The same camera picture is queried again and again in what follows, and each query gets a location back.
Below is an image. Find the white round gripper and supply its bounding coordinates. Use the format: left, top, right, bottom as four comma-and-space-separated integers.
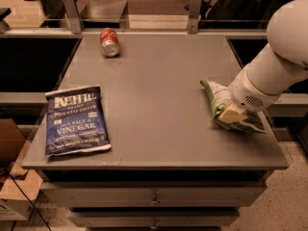
218, 69, 279, 124

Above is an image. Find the green jalapeno chip bag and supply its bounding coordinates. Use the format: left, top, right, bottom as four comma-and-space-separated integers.
200, 80, 265, 133

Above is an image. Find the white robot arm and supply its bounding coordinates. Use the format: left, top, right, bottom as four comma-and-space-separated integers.
218, 0, 308, 123

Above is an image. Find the black bag behind glass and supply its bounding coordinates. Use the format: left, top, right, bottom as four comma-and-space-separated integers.
202, 0, 289, 29

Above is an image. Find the blue Kettle chip bag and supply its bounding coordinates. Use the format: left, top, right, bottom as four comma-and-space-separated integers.
45, 86, 111, 157

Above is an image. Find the upper drawer knob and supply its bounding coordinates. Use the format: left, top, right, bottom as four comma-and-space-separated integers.
149, 194, 160, 207

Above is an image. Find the drawer knob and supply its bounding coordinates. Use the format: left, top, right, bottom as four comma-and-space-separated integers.
149, 194, 160, 207
149, 220, 159, 231

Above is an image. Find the lower drawer knob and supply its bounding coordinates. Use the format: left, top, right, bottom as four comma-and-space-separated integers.
149, 220, 159, 231

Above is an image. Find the red soda can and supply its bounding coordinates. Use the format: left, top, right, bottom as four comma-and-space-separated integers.
100, 28, 120, 58

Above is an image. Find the upper grey drawer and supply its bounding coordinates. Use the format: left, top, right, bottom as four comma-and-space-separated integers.
41, 182, 267, 208

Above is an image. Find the grey drawer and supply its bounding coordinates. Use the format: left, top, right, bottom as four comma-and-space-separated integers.
69, 209, 239, 228
41, 182, 267, 208

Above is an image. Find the lower grey drawer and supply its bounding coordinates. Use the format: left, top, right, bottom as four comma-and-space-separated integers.
69, 209, 239, 228

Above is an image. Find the cardboard box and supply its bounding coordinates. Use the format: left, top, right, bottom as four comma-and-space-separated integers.
0, 118, 42, 220

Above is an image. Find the right metal bracket post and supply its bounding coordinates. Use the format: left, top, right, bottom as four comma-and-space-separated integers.
187, 0, 202, 34

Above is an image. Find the metal bracket post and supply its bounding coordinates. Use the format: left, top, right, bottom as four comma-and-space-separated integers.
63, 0, 83, 34
187, 0, 202, 34

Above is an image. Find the left metal bracket post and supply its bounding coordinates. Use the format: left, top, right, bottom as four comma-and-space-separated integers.
63, 0, 83, 34

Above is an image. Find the black cable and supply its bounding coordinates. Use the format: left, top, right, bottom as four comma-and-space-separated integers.
0, 159, 52, 231

